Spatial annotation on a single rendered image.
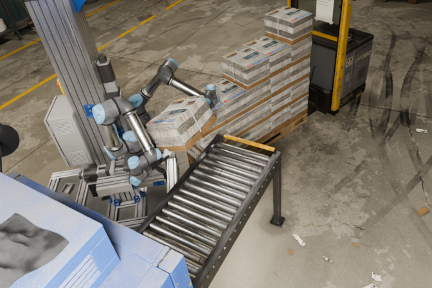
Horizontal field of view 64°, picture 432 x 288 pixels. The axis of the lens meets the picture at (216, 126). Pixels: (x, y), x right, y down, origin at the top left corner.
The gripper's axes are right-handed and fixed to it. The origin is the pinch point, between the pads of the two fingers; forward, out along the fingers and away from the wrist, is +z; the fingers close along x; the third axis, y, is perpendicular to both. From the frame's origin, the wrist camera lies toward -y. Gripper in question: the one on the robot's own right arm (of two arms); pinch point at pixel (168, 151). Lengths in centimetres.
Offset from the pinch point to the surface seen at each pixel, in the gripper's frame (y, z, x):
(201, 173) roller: -23.9, 4.8, -15.1
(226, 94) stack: -9, 98, 13
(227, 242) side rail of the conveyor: -41, -36, -56
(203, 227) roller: -33, -34, -39
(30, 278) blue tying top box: 49, -120, -89
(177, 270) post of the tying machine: 20, -92, -102
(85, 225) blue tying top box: 49, -101, -90
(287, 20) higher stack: 22, 168, -32
